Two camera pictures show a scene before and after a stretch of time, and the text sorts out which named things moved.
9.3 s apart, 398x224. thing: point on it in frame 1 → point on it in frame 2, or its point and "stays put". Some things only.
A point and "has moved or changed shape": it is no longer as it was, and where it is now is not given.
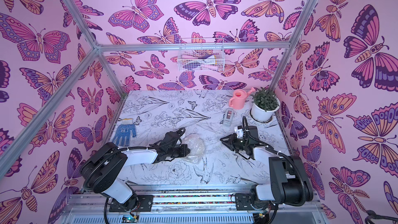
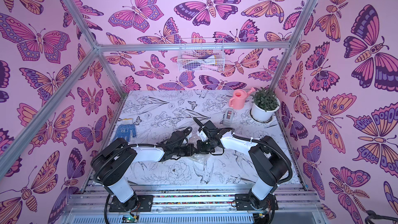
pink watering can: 238,101 stays put
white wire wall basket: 201,55 stays put
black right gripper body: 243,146 → 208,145
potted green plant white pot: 265,103 stays put
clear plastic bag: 197,146 has moved or changed shape
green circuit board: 130,219 stays put
